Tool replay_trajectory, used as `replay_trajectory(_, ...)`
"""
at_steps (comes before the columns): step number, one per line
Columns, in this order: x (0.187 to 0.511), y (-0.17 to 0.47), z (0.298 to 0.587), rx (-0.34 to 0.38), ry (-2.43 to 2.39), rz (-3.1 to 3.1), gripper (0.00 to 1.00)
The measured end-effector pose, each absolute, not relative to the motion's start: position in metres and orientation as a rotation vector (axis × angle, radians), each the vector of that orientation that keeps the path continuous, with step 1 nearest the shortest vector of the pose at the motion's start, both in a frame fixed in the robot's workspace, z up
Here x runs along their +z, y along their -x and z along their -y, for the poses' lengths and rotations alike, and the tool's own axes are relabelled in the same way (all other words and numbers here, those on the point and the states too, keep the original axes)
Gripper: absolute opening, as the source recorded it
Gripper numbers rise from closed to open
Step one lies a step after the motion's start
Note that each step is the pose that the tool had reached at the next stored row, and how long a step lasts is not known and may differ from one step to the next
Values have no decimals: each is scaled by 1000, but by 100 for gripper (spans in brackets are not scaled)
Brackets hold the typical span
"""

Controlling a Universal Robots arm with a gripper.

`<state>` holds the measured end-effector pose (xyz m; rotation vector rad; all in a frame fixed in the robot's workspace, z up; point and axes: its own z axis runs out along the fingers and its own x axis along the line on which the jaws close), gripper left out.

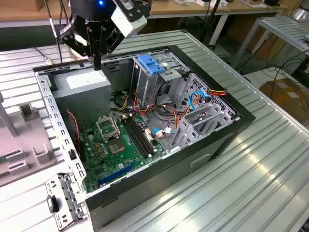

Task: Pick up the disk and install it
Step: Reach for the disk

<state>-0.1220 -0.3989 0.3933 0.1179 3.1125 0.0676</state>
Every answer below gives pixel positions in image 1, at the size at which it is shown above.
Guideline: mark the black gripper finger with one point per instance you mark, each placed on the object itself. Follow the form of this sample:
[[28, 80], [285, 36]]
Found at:
[[113, 39], [70, 36]]

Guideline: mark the grey metal disk bay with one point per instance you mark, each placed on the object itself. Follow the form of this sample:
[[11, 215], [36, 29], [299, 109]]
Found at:
[[189, 135]]

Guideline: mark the small brown box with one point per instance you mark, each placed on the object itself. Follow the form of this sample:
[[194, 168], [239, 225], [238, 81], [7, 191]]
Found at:
[[41, 4]]

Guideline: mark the blue plastic drive latch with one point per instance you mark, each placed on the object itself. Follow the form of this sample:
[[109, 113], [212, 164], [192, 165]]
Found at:
[[150, 64]]

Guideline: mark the grey metal drive cage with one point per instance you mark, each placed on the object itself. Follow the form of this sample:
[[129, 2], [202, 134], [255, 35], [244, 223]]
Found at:
[[147, 84]]

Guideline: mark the grey power supply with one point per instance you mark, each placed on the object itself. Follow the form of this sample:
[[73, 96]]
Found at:
[[82, 101]]

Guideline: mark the wooden desk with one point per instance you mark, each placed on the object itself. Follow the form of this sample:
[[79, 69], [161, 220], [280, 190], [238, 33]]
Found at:
[[173, 10]]

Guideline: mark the small white box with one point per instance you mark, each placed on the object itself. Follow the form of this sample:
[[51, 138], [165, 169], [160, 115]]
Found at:
[[205, 3]]

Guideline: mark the black tripod stand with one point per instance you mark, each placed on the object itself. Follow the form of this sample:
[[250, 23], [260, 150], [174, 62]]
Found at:
[[210, 20]]

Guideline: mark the black RAM slot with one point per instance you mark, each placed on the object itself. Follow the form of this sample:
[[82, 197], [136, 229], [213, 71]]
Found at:
[[135, 136], [138, 136], [141, 136], [144, 136]]

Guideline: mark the CPU socket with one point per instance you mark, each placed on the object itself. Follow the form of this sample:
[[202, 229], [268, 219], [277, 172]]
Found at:
[[116, 146]]

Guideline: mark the green motherboard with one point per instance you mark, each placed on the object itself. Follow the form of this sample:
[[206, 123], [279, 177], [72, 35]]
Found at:
[[131, 145]]

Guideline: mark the grey parts rack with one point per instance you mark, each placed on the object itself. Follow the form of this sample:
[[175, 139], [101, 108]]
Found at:
[[24, 140]]

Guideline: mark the black square chipset chip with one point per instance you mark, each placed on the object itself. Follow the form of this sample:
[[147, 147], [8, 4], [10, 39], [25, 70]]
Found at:
[[99, 171]]

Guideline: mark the blue expansion slot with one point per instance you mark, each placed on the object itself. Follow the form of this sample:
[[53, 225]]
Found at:
[[116, 174]]

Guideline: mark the green RAM stick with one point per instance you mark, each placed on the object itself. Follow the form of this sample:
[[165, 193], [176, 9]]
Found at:
[[2, 159]]

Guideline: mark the black PC case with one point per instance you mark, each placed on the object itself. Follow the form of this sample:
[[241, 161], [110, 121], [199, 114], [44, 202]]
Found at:
[[157, 183]]

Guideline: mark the black plastic latch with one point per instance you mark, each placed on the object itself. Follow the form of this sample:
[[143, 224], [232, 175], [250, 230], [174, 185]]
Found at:
[[53, 204]]

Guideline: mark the brown cardboard box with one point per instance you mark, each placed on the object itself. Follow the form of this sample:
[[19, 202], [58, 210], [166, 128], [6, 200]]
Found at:
[[285, 96]]

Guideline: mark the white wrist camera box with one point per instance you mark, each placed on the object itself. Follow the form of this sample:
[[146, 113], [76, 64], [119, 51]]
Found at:
[[128, 21]]

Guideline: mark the black camera bracket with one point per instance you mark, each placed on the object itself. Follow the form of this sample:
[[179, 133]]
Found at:
[[140, 9]]

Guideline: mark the hinged metal card bracket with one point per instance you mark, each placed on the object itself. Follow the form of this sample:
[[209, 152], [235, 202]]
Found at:
[[56, 179]]

